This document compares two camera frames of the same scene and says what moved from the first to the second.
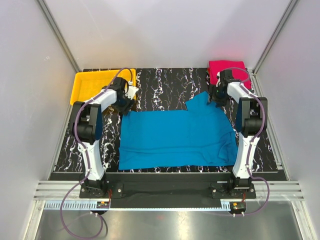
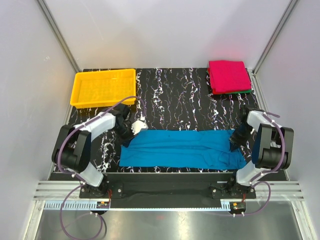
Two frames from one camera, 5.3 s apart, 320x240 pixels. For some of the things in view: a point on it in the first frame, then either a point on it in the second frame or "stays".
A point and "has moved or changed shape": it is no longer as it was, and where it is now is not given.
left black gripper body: x=123 y=106 -> x=124 y=133
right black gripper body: x=219 y=98 -> x=241 y=134
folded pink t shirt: x=240 y=72 stays
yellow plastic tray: x=86 y=84 stays
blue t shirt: x=201 y=135 has moved or changed shape
